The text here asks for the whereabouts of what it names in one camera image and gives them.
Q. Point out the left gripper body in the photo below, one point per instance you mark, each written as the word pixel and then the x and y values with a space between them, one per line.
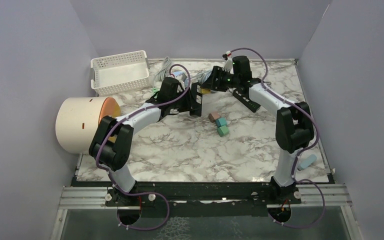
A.
pixel 184 103

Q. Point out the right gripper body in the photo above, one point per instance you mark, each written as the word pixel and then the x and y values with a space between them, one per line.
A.
pixel 225 79

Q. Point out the black power strip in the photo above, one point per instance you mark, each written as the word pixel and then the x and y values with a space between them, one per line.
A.
pixel 197 100
pixel 244 99

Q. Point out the pink plug adapter round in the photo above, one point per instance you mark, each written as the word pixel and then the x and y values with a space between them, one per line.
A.
pixel 213 116

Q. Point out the yellow plug adapter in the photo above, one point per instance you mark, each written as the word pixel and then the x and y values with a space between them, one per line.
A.
pixel 205 91

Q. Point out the teal plug adapter round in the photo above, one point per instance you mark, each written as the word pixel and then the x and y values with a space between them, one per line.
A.
pixel 221 122

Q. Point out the blue round power socket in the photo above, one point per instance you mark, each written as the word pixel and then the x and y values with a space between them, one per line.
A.
pixel 177 73

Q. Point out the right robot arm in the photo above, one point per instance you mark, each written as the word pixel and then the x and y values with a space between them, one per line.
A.
pixel 294 128

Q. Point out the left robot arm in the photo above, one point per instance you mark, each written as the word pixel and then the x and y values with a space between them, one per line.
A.
pixel 112 141

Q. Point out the green plug adapter white strip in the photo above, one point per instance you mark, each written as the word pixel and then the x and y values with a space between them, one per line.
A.
pixel 155 90

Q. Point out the white plastic basket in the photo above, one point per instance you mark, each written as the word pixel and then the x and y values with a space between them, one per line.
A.
pixel 119 73

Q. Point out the cream cylinder container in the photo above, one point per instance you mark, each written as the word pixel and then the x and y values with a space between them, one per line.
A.
pixel 78 119

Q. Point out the light blue small device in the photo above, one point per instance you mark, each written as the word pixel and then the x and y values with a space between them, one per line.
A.
pixel 305 163

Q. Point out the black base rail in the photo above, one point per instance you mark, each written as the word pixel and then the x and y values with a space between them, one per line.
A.
pixel 182 199

